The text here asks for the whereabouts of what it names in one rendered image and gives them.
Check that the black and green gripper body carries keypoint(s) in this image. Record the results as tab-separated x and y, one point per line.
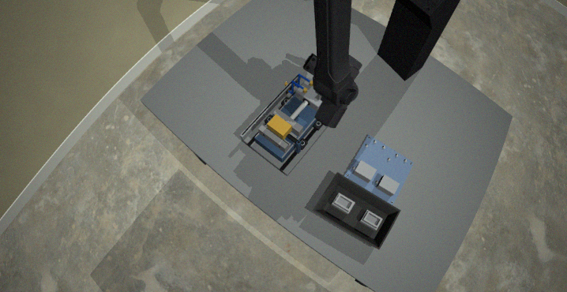
355	66

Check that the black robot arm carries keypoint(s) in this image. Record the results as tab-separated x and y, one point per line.
332	72

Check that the yellow rectangular block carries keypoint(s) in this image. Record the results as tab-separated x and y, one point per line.
280	127

